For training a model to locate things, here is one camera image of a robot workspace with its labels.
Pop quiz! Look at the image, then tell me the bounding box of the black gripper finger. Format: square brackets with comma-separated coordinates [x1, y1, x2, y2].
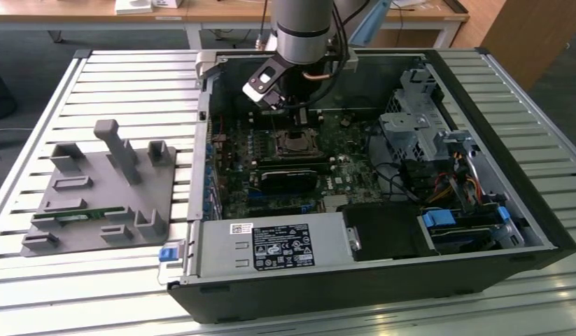
[295, 106, 313, 132]

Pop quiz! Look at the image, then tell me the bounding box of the metal socket cover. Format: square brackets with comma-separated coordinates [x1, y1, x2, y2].
[275, 130, 320, 155]

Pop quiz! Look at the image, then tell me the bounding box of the CPU socket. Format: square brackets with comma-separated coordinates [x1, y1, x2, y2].
[271, 128, 327, 159]

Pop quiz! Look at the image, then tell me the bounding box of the black graphics card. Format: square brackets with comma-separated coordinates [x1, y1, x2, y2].
[257, 169, 319, 194]

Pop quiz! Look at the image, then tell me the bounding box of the green motherboard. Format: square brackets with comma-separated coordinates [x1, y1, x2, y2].
[207, 111, 391, 220]

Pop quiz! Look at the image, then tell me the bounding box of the silver metal drive cage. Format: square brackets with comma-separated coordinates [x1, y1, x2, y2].
[377, 68, 459, 165]

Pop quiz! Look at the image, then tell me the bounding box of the small silver heat sink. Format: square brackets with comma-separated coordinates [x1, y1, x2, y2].
[321, 195, 351, 211]

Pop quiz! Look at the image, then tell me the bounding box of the silver power supply unit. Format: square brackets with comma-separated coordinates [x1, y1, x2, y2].
[196, 211, 355, 278]

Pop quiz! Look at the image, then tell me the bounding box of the blue disk carrier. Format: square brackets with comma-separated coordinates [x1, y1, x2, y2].
[420, 208, 457, 231]

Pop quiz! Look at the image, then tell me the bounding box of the white box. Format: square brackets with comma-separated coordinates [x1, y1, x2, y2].
[113, 0, 156, 15]

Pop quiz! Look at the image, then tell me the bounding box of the blue case latch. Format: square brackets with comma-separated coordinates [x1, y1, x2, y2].
[157, 244, 184, 263]

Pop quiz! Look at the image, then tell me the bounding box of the black open PC case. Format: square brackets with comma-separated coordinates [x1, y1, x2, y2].
[165, 47, 576, 325]

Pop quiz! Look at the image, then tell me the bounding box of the green RAM stick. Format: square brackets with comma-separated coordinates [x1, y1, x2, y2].
[33, 206, 127, 223]

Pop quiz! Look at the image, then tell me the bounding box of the wooden desk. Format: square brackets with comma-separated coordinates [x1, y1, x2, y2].
[0, 0, 471, 50]

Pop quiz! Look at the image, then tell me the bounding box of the wooden cabinet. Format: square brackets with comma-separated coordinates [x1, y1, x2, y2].
[477, 0, 576, 92]

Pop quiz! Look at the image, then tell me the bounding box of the grey parts rack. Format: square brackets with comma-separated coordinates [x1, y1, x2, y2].
[19, 118, 177, 258]

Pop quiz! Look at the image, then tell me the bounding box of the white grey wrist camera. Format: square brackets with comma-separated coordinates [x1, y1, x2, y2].
[241, 57, 291, 111]

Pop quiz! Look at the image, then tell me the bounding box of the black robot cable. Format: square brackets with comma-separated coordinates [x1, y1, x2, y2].
[287, 0, 355, 108]

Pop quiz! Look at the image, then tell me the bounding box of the black wire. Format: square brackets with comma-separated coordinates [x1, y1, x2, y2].
[367, 162, 420, 202]

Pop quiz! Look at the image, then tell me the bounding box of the coloured wire bundle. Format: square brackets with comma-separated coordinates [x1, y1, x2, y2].
[425, 150, 485, 204]

